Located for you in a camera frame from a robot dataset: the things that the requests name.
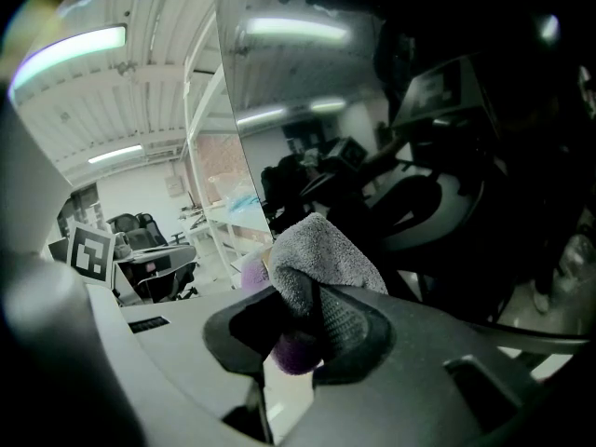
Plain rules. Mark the black office chair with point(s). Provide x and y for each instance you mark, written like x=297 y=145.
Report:
x=163 y=263
x=135 y=231

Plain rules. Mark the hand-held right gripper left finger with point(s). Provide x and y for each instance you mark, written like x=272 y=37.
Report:
x=186 y=342

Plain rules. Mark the long ceiling light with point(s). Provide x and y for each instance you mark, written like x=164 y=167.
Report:
x=65 y=56
x=115 y=153

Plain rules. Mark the grey and purple cloth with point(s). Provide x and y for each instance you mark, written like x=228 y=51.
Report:
x=321 y=254

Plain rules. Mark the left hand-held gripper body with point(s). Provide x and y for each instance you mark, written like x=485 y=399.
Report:
x=91 y=255

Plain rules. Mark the black TV screen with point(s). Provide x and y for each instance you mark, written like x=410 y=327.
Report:
x=307 y=86

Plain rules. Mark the blue plastic bag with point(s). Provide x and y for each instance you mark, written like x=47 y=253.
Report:
x=243 y=203

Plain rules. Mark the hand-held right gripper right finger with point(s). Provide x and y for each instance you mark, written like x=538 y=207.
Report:
x=400 y=389

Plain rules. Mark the white metal shelf frame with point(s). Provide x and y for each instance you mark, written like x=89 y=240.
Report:
x=209 y=175

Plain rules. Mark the grey wall box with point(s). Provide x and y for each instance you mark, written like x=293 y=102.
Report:
x=174 y=185

